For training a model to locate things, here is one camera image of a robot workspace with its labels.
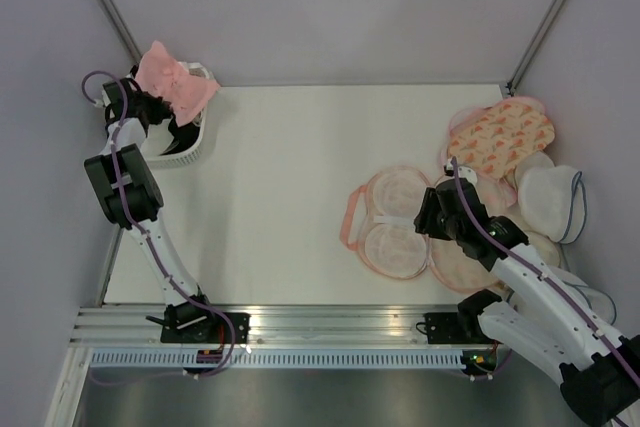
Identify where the pink bra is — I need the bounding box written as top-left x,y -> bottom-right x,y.
135,41 -> 220,127

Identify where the floral mesh laundry bag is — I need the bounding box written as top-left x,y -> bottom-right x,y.
339,166 -> 502,294

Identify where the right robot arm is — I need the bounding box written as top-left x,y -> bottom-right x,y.
414,178 -> 639,426

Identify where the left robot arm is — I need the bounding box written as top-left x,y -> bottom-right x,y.
84,77 -> 219,344

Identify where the white plastic laundry basket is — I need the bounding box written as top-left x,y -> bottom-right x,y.
139,62 -> 210,170

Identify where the black bra in basket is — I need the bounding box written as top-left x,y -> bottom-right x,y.
161,119 -> 200,156

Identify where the floral laundry bag on pile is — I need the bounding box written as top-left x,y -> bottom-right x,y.
446,96 -> 557,183

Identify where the white blue-trimmed laundry bag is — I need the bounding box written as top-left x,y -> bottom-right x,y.
518,165 -> 588,245

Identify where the cream laundry bag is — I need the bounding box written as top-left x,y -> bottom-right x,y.
525,231 -> 561,268

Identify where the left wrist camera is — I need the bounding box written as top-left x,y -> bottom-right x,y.
102,81 -> 122,107

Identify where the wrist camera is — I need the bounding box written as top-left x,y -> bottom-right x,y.
444,160 -> 478,186
102,81 -> 122,107

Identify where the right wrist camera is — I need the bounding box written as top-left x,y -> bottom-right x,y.
444,160 -> 478,186

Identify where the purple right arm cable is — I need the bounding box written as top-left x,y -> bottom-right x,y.
449,156 -> 640,418

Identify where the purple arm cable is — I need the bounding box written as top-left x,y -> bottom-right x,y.
80,70 -> 236,388
449,156 -> 640,418

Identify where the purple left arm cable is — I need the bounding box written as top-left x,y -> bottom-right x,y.
80,70 -> 236,388

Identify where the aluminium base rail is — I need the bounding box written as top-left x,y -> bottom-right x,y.
71,304 -> 456,349

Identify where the white slotted cable duct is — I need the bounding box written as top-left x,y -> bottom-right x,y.
91,348 -> 465,370

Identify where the right aluminium frame post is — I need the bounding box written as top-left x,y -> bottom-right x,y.
500,0 -> 569,98

